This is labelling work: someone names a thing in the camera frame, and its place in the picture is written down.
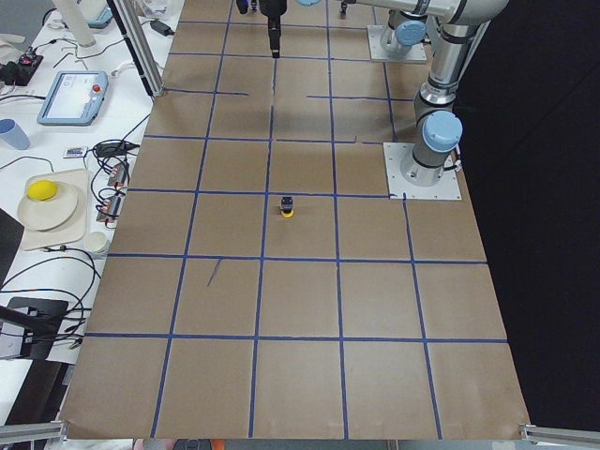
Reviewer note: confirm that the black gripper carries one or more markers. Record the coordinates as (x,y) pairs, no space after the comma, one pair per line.
(273,8)

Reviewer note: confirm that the yellow push button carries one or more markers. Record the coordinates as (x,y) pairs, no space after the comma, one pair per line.
(286,206)

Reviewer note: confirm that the black power adapter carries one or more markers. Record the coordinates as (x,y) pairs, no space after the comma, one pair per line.
(162,28)

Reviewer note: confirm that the white cardboard tube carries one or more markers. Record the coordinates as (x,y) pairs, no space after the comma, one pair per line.
(75,21)

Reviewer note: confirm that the blue teach pendant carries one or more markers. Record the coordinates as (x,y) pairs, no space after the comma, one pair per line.
(75,98)

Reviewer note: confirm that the light blue plastic cup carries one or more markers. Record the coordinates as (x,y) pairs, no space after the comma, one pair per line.
(12,134)

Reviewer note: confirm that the white paper cup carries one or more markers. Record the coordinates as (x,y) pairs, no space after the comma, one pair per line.
(96,243)

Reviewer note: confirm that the yellow lemon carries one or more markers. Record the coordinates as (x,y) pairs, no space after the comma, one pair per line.
(42,190)

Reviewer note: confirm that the beige tray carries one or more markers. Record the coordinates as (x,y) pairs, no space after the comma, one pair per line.
(75,228)

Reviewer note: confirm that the beige round plate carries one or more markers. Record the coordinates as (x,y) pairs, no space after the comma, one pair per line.
(42,216)

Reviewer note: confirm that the aluminium frame post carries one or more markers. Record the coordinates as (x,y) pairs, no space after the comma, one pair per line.
(132,32)

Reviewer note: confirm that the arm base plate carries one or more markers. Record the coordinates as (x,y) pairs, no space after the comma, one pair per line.
(385,47)
(408,180)

